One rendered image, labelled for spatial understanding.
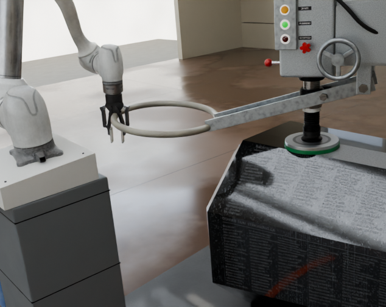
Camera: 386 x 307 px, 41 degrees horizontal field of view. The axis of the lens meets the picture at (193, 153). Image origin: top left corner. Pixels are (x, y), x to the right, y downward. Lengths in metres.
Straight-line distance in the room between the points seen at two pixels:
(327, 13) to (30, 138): 1.18
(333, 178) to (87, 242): 1.00
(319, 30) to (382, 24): 0.21
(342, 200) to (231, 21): 9.01
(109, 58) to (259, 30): 8.48
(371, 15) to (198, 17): 8.38
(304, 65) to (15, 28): 1.14
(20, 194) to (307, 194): 1.05
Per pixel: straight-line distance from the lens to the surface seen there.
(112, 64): 2.25
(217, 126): 2.16
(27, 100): 2.04
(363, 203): 1.89
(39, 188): 1.99
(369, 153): 2.06
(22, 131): 2.05
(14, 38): 2.22
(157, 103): 2.51
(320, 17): 1.91
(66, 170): 2.01
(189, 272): 2.87
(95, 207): 2.12
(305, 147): 2.03
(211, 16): 10.39
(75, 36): 2.32
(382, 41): 1.91
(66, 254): 2.12
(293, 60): 1.95
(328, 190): 1.95
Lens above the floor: 1.55
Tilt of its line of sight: 19 degrees down
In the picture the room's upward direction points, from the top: 5 degrees counter-clockwise
